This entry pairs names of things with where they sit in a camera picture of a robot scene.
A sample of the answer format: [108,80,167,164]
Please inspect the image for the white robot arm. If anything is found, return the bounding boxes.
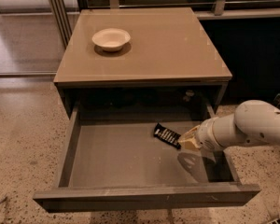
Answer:
[178,100,280,152]

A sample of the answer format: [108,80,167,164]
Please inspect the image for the grey drawer cabinet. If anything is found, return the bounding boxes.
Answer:
[54,7,231,114]

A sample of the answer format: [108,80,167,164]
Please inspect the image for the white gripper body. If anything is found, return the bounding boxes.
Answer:
[195,118,223,152]

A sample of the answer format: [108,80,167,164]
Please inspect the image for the black rxbar chocolate bar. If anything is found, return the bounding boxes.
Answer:
[153,123,181,150]

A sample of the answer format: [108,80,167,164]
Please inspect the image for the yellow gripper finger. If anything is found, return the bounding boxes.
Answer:
[180,125,199,141]
[178,140,201,151]

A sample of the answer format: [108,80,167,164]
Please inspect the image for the white ceramic bowl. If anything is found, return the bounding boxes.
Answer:
[91,28,131,52]

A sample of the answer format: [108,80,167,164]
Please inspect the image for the open grey top drawer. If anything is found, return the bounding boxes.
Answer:
[34,104,260,213]

